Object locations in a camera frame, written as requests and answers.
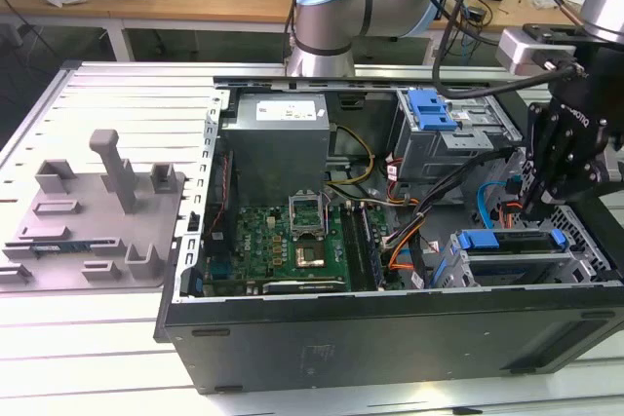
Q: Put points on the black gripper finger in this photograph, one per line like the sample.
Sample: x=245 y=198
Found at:
x=582 y=158
x=542 y=153

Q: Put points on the hard disk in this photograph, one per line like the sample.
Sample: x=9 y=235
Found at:
x=480 y=239

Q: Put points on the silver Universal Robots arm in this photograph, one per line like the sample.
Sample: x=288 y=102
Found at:
x=331 y=7

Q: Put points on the metal disk bay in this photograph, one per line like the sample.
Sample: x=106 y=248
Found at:
x=577 y=265

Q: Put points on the metal drive cage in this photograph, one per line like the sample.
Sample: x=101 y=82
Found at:
x=429 y=153

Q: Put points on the blue plastic drive latch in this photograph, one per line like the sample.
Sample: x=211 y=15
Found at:
x=429 y=109

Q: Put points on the installed RAM stick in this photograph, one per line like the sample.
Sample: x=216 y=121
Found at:
x=373 y=250

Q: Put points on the black open PC case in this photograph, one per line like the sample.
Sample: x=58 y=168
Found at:
x=390 y=343

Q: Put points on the CPU socket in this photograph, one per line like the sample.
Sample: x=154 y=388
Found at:
x=308 y=255

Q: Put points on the grey power supply unit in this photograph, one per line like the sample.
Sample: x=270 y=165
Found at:
x=273 y=153

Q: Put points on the black graphics card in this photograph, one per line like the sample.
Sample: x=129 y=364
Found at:
x=302 y=286

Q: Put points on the green motherboard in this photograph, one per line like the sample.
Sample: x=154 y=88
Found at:
x=258 y=240

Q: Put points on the wooden desk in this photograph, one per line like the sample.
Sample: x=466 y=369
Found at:
x=170 y=2

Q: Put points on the grey parts rack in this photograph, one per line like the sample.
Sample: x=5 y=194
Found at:
x=97 y=226

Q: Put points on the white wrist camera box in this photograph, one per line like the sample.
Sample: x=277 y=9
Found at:
x=517 y=50

